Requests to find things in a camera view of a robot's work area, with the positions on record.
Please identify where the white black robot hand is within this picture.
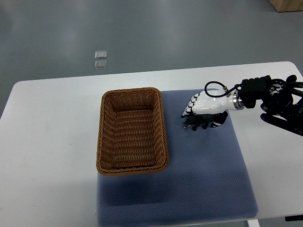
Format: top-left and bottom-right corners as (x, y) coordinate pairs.
(181, 91), (244, 124)

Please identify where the dark toy crocodile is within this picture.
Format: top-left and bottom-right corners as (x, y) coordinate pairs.
(183, 114), (222, 131)

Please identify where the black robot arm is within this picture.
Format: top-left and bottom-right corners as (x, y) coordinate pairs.
(238, 75), (303, 136)

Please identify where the brown wicker basket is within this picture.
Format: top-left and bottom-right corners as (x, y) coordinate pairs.
(96, 87), (169, 176)

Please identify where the blue textured mat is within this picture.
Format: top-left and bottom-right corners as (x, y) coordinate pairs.
(96, 90), (258, 227)

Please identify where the lower floor socket plate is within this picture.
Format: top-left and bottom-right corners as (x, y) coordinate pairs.
(95, 60), (107, 69)

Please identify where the floor socket plate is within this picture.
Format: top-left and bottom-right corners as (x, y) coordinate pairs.
(95, 50), (107, 59)
(95, 60), (107, 69)

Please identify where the upper floor socket plate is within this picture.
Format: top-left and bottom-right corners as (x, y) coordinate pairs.
(95, 50), (107, 59)

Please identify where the wooden box corner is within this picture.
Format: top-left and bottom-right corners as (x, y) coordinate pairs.
(269, 0), (303, 12)

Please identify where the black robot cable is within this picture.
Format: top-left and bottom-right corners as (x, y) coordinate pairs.
(204, 81), (242, 98)

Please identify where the black table bracket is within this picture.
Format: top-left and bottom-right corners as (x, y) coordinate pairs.
(285, 215), (303, 222)

